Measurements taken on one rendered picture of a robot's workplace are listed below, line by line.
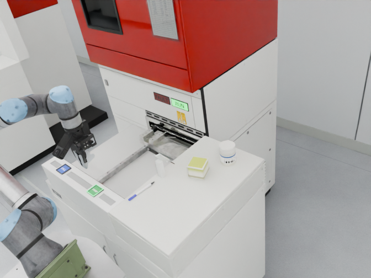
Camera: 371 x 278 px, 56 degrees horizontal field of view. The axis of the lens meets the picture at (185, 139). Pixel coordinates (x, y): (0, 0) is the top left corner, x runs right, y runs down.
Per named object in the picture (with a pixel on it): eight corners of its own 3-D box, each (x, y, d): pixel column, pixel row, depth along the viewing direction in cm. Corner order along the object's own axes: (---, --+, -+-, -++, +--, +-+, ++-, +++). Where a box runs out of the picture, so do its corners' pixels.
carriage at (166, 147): (150, 135, 203) (149, 132, 201) (198, 158, 181) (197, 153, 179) (139, 143, 198) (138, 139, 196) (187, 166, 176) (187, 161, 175)
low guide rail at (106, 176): (159, 139, 204) (158, 134, 202) (162, 140, 203) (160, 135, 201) (89, 190, 176) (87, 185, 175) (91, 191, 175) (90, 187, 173)
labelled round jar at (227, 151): (226, 154, 162) (225, 138, 156) (239, 160, 157) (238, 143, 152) (217, 162, 158) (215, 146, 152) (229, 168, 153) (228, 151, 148)
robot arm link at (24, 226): (9, 262, 125) (-18, 235, 124) (31, 243, 138) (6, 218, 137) (29, 243, 122) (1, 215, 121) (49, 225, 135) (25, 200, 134)
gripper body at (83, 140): (97, 145, 142) (89, 121, 135) (80, 157, 137) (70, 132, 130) (86, 139, 147) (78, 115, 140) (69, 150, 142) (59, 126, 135)
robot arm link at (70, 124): (65, 122, 128) (54, 116, 133) (69, 133, 131) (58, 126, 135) (83, 113, 132) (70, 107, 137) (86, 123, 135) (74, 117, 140)
